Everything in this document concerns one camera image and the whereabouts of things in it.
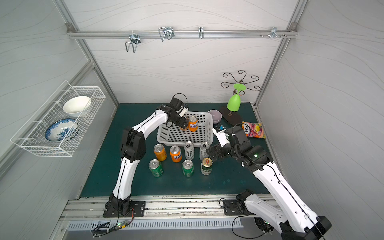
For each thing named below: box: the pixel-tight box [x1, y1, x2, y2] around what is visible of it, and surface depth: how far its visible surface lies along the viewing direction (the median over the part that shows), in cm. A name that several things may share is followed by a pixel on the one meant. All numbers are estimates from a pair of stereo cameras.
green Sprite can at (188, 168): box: [182, 159, 195, 178], surface depth 80 cm
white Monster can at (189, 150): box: [184, 141, 195, 160], surface depth 84 cm
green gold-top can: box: [200, 157, 213, 176], surface depth 80 cm
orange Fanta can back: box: [188, 115, 198, 132], surface depth 100 cm
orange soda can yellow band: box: [153, 144, 167, 162], surface depth 86 cm
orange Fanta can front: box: [169, 145, 183, 163], surface depth 86 cm
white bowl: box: [62, 96, 92, 117], surface depth 72 cm
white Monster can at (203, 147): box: [199, 141, 211, 161], surface depth 84 cm
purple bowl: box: [207, 109, 223, 124], surface depth 110 cm
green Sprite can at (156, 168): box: [148, 158, 164, 178], surface depth 80 cm
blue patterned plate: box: [45, 118, 79, 142], surface depth 65 cm
